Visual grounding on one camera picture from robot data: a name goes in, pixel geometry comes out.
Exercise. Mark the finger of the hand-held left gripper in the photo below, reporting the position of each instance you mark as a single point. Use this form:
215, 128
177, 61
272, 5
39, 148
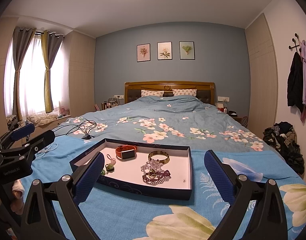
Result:
24, 131
40, 140

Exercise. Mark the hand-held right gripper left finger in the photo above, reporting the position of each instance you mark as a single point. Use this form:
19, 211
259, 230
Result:
89, 177

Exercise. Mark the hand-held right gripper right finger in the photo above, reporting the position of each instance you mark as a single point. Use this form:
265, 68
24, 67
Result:
218, 175

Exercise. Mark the pink heart pendant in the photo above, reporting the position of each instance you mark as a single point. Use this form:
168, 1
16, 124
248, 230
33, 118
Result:
112, 161

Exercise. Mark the orange smart watch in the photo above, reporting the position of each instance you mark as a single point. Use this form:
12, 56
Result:
128, 154

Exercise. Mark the dark blue cardboard box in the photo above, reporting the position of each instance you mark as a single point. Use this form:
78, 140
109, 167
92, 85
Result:
173, 165

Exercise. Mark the gold bangle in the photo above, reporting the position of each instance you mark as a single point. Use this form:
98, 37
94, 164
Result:
166, 158

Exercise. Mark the person's left hand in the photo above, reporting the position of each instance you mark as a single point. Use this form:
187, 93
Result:
17, 190

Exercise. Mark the black white printed cushion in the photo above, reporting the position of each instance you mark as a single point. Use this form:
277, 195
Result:
12, 122

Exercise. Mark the cream quilt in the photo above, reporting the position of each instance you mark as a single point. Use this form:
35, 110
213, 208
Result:
42, 118

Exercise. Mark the small pink fan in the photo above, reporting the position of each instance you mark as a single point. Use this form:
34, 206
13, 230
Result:
63, 110

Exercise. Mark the blue flower print blanket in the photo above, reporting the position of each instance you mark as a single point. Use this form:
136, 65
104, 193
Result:
118, 205

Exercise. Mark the white sheer curtain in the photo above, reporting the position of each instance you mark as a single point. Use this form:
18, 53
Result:
32, 80

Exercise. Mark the nightstand with small items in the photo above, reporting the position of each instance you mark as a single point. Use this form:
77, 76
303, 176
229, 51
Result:
230, 112

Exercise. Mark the beige wardrobe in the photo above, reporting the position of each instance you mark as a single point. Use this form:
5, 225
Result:
262, 75
81, 80

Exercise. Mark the pile of dark clothes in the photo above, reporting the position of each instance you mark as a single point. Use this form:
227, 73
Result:
285, 145

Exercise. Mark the group of cosmetics bottles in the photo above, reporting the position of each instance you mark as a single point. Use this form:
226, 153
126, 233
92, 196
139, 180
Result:
109, 104

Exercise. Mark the grey and yellow curtain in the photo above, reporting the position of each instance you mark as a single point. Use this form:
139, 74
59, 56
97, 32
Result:
20, 55
51, 55

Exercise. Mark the teal blossom print duvet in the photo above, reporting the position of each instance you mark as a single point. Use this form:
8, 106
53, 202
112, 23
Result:
168, 110

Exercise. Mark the patterned white pillow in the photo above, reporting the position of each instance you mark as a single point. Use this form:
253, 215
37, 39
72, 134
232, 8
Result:
184, 92
153, 93

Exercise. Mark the wooden bed headboard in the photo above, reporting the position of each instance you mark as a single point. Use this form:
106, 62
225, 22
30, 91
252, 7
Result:
169, 85

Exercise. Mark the mauve scarf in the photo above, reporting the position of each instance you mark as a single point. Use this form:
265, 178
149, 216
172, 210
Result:
304, 115

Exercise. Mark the black jacket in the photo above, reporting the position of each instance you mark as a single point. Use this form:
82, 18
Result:
294, 85

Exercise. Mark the green leaf framed picture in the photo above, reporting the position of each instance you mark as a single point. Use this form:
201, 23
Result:
186, 50

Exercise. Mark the white flower framed picture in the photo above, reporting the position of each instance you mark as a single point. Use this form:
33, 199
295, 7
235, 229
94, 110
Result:
164, 50

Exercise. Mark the pink flower framed picture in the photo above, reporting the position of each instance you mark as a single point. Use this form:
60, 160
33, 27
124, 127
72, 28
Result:
143, 52

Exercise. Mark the white wall socket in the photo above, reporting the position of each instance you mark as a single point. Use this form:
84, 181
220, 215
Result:
222, 98
118, 96

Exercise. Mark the black wall coat rack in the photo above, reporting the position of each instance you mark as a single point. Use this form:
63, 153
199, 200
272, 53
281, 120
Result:
296, 43

